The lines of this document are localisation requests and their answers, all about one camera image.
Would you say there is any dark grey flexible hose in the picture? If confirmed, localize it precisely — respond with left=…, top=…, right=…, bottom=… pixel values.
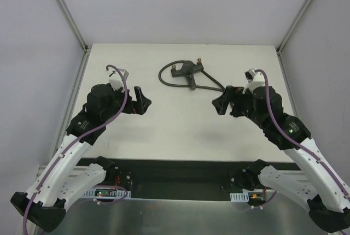
left=157, top=59, right=226, bottom=92

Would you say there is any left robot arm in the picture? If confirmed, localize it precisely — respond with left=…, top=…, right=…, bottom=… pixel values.
left=10, top=83, right=151, bottom=234

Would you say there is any right aluminium frame post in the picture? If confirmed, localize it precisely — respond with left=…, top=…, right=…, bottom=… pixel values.
left=276, top=0, right=314, bottom=56

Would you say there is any aluminium frame post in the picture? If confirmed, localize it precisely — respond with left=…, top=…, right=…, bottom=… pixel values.
left=276, top=0, right=314, bottom=56
left=55, top=0, right=89, bottom=52

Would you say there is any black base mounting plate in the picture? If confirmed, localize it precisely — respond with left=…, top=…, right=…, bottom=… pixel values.
left=79, top=157, right=301, bottom=200

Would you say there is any left white cable duct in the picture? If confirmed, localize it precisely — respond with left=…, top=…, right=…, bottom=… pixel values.
left=81, top=188, right=131, bottom=200

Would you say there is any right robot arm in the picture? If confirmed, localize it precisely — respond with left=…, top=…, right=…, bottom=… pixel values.
left=212, top=86, right=349, bottom=234

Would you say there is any left aluminium frame post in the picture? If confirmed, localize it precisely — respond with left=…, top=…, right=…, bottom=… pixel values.
left=55, top=0, right=89, bottom=52

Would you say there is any white cable duct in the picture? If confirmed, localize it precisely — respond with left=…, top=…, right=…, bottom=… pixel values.
left=81, top=188, right=131, bottom=200
left=230, top=191, right=249, bottom=203

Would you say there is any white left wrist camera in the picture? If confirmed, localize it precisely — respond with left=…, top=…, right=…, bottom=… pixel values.
left=106, top=68, right=129, bottom=90

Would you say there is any right white cable duct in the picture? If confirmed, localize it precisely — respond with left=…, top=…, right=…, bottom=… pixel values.
left=230, top=191, right=249, bottom=203

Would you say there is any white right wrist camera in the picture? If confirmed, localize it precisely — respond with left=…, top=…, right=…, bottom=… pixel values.
left=243, top=69, right=265, bottom=94

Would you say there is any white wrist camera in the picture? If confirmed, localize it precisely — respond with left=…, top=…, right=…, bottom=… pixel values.
left=106, top=68, right=129, bottom=90
left=243, top=69, right=265, bottom=94

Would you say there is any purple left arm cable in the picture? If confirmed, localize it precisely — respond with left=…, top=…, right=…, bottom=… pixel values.
left=22, top=64, right=129, bottom=230

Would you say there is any dark grey faucet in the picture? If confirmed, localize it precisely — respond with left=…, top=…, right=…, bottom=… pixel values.
left=171, top=58, right=204, bottom=90

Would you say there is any aluminium front rail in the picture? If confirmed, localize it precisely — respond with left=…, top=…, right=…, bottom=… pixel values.
left=35, top=163, right=312, bottom=189

